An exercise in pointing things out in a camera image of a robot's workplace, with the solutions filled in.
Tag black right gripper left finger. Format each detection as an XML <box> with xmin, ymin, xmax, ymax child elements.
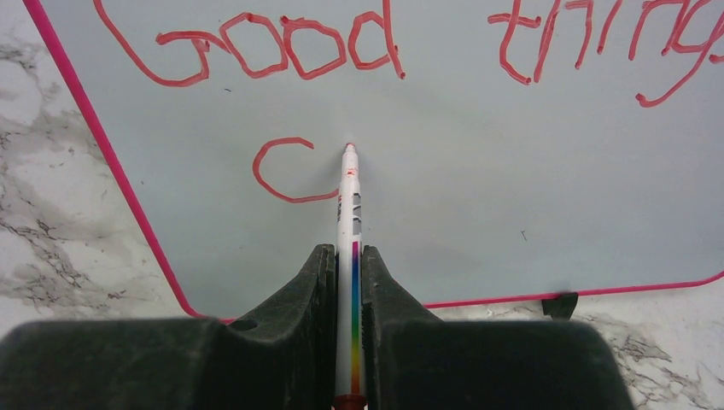
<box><xmin>1</xmin><ymin>244</ymin><xmax>336</xmax><ymax>409</ymax></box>

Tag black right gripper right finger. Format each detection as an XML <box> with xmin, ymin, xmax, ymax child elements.
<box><xmin>360</xmin><ymin>246</ymin><xmax>634</xmax><ymax>409</ymax></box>

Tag red white marker pen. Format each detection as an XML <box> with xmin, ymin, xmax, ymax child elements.
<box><xmin>332</xmin><ymin>143</ymin><xmax>367</xmax><ymax>409</ymax></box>

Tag red framed whiteboard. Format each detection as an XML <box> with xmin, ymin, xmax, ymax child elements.
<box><xmin>26</xmin><ymin>1</ymin><xmax>723</xmax><ymax>317</ymax></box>

